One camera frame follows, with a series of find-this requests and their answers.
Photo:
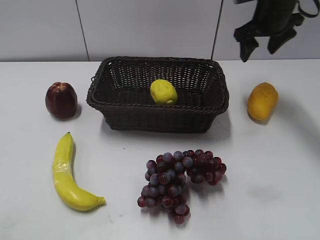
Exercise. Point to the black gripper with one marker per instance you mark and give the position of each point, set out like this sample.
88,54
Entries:
274,18

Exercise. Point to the yellow lemon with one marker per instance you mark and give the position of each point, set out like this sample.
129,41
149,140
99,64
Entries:
163,92

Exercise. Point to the dark woven wicker basket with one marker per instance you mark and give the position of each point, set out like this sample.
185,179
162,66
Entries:
120,90

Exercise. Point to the orange yellow mango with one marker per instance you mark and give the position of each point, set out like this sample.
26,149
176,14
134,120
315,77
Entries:
262,101

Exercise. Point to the bunch of red grapes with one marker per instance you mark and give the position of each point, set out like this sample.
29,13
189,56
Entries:
167,175

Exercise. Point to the dark red apple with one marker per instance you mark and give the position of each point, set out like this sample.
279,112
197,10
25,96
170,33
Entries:
61,100

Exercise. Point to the yellow banana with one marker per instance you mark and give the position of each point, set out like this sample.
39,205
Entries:
65,185

